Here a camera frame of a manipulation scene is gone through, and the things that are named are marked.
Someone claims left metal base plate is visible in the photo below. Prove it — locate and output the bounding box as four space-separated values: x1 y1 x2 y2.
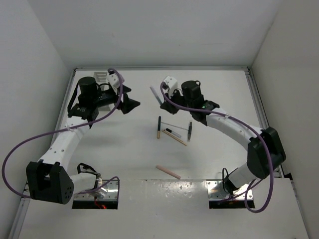
74 180 119 201

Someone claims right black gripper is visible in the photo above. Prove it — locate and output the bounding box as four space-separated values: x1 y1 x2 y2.
161 87 193 115

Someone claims metal base plate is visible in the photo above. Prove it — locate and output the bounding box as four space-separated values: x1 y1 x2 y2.
74 180 119 201
206 180 248 202

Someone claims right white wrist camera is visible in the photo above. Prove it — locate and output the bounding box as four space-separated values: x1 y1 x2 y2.
162 76 178 98

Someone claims pink makeup stick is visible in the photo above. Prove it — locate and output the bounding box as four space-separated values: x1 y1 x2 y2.
156 165 181 180

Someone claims gold makeup pencil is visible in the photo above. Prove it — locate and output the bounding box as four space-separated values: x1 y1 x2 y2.
162 130 187 146

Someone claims thin clear silver stick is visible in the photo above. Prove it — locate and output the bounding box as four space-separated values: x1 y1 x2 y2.
161 121 188 131

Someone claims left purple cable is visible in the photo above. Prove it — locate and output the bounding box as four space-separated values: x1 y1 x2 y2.
1 67 125 200

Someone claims white capped makeup pencil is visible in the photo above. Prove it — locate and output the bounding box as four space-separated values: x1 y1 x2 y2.
150 86 162 105

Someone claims purple cable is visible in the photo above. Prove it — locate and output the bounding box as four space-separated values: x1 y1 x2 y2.
159 82 271 213
1 67 125 200

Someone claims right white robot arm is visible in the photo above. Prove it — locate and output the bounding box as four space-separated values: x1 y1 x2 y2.
160 77 286 195

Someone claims white slotted organizer box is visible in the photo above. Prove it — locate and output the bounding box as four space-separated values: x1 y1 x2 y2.
94 72 113 112

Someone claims black white eyeliner pen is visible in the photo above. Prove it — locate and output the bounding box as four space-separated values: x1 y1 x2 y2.
165 128 181 138

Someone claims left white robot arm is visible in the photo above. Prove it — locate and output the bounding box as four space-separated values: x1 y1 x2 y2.
26 74 140 204

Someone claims black double ended concealer stick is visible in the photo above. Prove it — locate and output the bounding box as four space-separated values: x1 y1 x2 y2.
187 121 192 141

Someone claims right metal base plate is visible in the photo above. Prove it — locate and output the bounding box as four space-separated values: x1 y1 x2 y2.
206 180 248 202

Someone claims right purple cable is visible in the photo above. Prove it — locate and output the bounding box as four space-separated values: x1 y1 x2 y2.
159 82 271 213

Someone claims dark green gold mascara tube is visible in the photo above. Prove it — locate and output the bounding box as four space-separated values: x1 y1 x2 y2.
157 116 161 139

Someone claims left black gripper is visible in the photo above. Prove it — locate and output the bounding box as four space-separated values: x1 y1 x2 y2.
91 83 140 114

